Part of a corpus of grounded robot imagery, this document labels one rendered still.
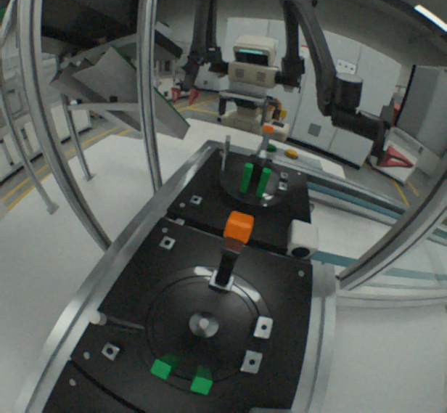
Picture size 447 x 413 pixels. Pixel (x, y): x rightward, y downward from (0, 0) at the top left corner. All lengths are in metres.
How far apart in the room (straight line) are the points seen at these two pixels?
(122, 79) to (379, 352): 0.71
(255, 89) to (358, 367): 1.11
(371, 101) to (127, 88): 3.43
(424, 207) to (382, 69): 3.41
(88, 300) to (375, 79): 3.66
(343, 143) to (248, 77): 2.76
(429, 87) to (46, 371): 0.49
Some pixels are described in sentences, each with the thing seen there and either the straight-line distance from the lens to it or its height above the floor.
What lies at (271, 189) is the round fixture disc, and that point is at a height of 0.99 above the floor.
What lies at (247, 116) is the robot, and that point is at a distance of 1.07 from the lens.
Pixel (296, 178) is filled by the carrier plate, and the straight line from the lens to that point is 0.40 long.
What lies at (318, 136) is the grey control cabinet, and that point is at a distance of 3.41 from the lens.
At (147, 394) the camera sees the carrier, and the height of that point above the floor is 0.97.
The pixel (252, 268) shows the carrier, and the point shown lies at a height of 0.97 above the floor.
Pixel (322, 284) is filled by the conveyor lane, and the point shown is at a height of 0.95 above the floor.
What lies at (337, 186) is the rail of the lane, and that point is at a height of 0.95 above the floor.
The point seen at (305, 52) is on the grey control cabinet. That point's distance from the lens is 3.31.
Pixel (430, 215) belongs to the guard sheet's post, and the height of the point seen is 1.12.
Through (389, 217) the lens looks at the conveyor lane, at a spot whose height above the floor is 0.94.
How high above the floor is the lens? 1.17
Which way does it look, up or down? 40 degrees down
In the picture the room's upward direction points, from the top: 8 degrees clockwise
